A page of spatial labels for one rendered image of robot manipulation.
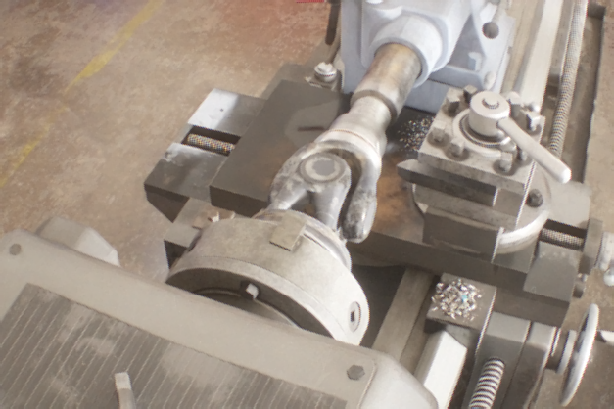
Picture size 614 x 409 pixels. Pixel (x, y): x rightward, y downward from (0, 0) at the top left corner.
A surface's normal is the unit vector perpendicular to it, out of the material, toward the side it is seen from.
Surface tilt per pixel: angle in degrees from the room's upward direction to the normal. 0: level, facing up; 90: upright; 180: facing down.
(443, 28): 90
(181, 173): 0
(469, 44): 90
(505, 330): 0
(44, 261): 0
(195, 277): 90
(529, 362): 90
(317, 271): 35
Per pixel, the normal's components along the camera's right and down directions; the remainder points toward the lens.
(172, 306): 0.00, -0.71
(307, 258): 0.42, -0.52
